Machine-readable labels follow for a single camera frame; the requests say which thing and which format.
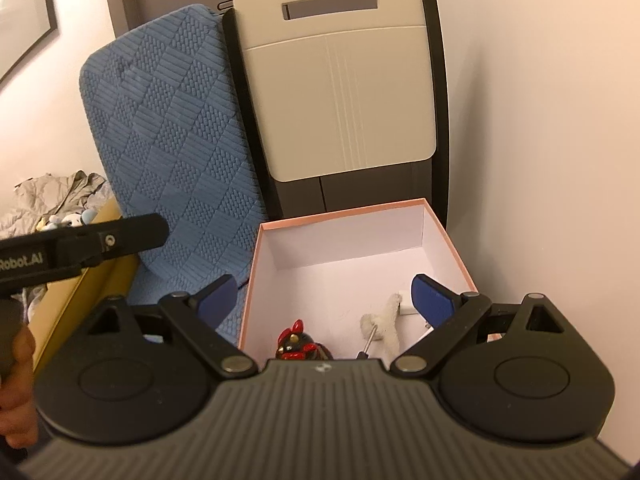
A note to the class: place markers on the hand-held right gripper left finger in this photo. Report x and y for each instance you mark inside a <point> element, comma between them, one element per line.
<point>217,302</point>

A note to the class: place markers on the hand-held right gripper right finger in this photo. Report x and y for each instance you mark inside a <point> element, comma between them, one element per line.
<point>435,302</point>

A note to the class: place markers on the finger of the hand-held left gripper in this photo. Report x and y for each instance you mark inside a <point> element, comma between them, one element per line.
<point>140,232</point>

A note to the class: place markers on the white charger plug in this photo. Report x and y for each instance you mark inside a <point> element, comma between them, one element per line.
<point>407,308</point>

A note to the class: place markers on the red black rooster figurine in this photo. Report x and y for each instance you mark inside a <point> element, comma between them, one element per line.
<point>297,345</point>

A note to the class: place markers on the pink cardboard box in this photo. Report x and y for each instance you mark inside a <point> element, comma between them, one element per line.
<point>350,260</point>

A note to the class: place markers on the person's left hand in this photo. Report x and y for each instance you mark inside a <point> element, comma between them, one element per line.
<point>17,400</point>

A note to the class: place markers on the blue white plush toy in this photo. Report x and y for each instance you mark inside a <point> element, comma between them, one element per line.
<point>70,221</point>

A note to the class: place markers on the grey down jacket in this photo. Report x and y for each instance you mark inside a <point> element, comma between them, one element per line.
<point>45,200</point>

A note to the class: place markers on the blue quilted cushion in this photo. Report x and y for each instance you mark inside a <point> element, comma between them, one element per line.
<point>170,135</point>

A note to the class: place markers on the framed wall picture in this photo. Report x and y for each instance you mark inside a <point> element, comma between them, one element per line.
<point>25,15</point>

